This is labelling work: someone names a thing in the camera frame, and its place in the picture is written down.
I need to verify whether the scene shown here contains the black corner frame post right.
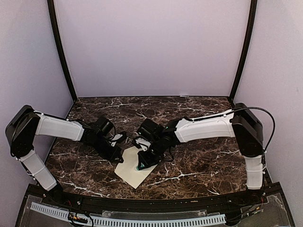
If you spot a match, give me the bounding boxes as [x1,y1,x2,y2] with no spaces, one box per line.
[228,0,258,103]

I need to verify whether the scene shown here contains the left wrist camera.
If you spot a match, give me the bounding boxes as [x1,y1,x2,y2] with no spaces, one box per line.
[92,116,127,147]

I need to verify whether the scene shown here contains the white slotted cable duct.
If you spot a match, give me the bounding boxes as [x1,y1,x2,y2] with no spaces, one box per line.
[30,202,226,227]

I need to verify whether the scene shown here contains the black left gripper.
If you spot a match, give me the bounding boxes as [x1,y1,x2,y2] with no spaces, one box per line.
[89,135,123,163]

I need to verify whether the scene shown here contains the cream envelope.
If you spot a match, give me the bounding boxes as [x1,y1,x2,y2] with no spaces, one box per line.
[115,146,156,189]

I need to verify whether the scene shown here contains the black corner frame post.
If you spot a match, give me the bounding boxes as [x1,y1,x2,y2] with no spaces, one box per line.
[47,0,78,102]
[228,0,258,103]

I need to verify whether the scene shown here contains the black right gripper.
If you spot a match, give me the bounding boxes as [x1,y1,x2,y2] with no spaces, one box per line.
[137,138,166,170]

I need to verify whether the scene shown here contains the black corner frame post left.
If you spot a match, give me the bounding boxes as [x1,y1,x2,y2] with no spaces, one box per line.
[47,0,78,102]

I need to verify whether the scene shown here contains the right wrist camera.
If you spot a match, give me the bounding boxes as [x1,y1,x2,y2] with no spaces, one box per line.
[132,119,164,151]

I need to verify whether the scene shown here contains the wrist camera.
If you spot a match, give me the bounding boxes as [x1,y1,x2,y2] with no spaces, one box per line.
[132,119,164,151]
[92,116,127,147]

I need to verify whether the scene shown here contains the black front rail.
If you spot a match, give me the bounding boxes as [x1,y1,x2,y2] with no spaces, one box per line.
[26,183,282,213]

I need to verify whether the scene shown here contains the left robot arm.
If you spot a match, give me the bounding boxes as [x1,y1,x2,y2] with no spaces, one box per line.
[5,105,127,206]

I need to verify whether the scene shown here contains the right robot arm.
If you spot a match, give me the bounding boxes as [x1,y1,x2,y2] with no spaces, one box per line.
[133,103,274,205]

